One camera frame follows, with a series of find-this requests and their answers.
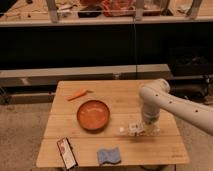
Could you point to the translucent tan gripper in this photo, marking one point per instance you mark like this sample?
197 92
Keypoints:
151 129

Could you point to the white plastic bottle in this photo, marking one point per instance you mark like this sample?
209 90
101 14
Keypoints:
132 129

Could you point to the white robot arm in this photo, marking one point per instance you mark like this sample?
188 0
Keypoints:
155 96

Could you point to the wooden folding table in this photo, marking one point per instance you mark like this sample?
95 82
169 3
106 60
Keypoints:
121 96

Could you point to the blue sponge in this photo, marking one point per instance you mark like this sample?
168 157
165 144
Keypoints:
108 156

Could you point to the orange round bowl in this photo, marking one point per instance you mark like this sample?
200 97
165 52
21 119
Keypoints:
93 115

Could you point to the orange carrot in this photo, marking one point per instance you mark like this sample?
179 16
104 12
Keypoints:
78 94

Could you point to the long wooden bench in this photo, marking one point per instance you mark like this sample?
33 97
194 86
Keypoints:
51 76

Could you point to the red cloth on shelf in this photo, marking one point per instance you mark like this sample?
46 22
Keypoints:
117 8

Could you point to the black object on shelf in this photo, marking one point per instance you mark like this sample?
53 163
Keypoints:
90 11

